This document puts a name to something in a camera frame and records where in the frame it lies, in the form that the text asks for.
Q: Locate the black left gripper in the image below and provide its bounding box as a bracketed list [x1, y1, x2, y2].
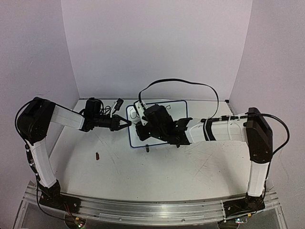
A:
[93, 112, 132, 130]

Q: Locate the small blue-framed whiteboard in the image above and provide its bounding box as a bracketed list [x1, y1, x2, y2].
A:
[126, 100, 188, 149]

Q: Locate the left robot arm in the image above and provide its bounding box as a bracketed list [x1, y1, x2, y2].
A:
[15, 97, 132, 208]

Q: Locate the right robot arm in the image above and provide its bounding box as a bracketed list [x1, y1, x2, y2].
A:
[133, 101, 290, 215]

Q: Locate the left circuit board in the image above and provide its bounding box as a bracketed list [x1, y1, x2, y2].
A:
[71, 216, 86, 229]

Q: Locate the circuit board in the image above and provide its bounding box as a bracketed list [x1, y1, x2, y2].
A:
[235, 216, 249, 224]
[71, 216, 86, 229]

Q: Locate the right circuit board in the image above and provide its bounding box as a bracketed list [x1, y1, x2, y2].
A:
[235, 216, 249, 224]

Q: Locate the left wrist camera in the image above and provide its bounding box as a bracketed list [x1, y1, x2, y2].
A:
[110, 98, 124, 118]

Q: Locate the black right camera cable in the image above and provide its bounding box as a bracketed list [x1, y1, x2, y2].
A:
[138, 78, 220, 120]

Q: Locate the aluminium front rail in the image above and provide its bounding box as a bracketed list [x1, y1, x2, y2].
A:
[24, 183, 281, 226]

